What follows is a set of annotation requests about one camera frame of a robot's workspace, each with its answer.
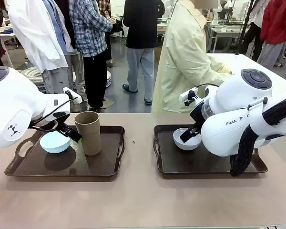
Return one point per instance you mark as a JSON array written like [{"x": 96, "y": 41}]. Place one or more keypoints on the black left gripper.
[{"x": 59, "y": 125}]

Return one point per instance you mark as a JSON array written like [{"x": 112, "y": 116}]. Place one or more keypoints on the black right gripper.
[{"x": 197, "y": 114}]

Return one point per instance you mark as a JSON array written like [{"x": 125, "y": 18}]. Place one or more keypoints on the pale grey bowl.
[{"x": 189, "y": 145}]

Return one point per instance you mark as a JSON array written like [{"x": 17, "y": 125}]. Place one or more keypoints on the tall tan cup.
[{"x": 90, "y": 136}]

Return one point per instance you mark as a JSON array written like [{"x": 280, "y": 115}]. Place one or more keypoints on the light blue bowl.
[{"x": 53, "y": 144}]

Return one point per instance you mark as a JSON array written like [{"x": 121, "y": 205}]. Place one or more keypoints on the person's right forearm yellow sleeve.
[{"x": 209, "y": 77}]

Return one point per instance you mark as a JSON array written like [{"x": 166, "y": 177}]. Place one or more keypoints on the person's left forearm yellow sleeve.
[{"x": 222, "y": 69}]

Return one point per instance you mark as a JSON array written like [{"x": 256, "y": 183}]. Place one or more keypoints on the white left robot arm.
[{"x": 16, "y": 105}]

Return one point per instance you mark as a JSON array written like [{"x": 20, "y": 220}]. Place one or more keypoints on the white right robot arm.
[{"x": 231, "y": 107}]

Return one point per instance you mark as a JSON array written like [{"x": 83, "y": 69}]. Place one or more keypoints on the dark brown plastic tray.
[
  {"x": 62, "y": 167},
  {"x": 193, "y": 164}
]

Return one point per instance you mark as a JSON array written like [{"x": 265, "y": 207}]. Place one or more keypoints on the flat cardboard piece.
[{"x": 109, "y": 103}]

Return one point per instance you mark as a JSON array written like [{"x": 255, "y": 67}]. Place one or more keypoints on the white round floor unit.
[{"x": 109, "y": 78}]

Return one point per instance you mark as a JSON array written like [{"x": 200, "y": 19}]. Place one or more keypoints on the person in yellow gown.
[{"x": 181, "y": 59}]

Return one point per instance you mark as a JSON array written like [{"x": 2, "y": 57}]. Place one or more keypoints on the white rounded table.
[{"x": 264, "y": 63}]

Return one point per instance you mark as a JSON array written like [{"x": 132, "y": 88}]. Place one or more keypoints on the person in white shirt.
[{"x": 38, "y": 35}]

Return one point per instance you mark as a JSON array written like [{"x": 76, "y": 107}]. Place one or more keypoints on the grey metal workbench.
[{"x": 226, "y": 31}]

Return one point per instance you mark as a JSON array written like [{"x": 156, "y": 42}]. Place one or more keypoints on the person in plaid shirt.
[{"x": 90, "y": 28}]

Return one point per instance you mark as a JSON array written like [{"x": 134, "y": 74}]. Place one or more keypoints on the wooden top workbench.
[{"x": 162, "y": 28}]

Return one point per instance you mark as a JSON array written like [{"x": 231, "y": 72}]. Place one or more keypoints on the slanted black pole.
[{"x": 243, "y": 28}]

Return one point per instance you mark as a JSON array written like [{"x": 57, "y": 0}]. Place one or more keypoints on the person in black shirt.
[{"x": 140, "y": 28}]

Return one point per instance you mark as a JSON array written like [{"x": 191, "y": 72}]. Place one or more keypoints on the person in white top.
[{"x": 255, "y": 31}]

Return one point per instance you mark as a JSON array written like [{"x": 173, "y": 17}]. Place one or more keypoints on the person in red jacket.
[{"x": 278, "y": 23}]

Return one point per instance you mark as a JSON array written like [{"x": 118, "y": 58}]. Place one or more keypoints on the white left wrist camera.
[{"x": 75, "y": 96}]

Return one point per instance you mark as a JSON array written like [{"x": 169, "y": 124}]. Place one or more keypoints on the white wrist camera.
[
  {"x": 187, "y": 94},
  {"x": 75, "y": 96}
]

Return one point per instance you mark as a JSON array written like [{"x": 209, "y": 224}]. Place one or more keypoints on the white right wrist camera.
[{"x": 187, "y": 94}]

